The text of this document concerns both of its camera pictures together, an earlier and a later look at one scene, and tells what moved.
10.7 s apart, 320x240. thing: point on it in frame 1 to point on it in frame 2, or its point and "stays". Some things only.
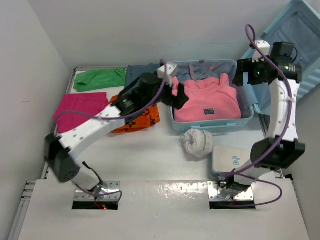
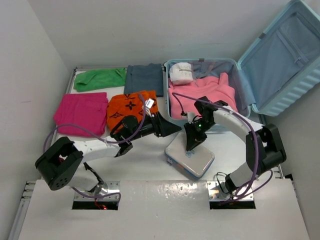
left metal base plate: x=112 y=186 stays
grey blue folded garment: x=134 y=72 stays
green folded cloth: x=91 y=80 stays
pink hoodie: x=209 y=99 stays
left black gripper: x=177 y=101 to x=162 y=127
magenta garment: x=72 y=109 stays
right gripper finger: x=238 y=80 to x=192 y=138
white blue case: x=224 y=159 to x=196 y=161
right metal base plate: x=217 y=193 stays
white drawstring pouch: x=197 y=143 to x=181 y=73
